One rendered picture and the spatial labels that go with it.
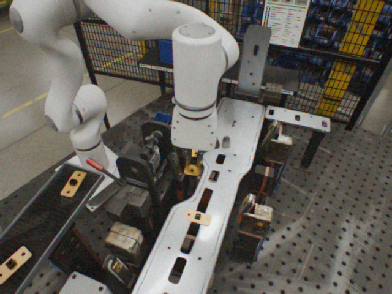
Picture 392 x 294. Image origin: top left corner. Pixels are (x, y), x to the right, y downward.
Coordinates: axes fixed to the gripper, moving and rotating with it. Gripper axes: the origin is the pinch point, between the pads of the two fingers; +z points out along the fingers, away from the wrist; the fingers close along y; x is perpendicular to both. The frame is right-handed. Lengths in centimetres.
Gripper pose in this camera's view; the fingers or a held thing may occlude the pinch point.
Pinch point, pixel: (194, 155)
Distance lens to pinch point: 64.9
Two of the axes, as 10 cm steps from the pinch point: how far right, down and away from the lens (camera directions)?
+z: -0.2, 6.8, 7.3
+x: 1.7, -7.2, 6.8
